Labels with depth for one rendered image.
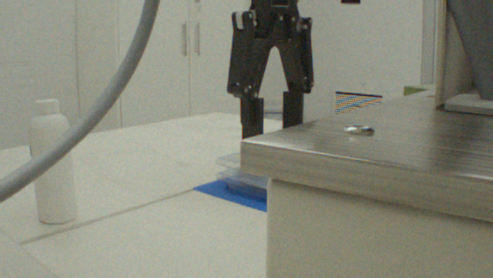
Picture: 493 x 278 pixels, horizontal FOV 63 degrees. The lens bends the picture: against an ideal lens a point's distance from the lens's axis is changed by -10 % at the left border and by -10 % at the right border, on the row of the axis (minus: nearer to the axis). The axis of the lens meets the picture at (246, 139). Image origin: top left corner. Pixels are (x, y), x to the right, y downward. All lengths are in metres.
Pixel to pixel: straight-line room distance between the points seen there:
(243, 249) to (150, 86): 1.96
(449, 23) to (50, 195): 0.46
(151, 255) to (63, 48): 2.18
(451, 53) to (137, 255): 0.35
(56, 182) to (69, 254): 0.10
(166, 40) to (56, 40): 0.62
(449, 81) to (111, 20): 2.14
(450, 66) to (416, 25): 3.42
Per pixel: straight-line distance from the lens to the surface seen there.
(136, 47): 0.28
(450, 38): 0.18
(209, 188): 0.64
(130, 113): 2.31
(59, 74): 2.55
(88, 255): 0.46
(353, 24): 3.83
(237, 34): 0.52
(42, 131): 0.52
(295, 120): 0.60
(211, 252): 0.45
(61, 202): 0.54
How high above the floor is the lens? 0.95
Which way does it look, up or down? 12 degrees down
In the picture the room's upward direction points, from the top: straight up
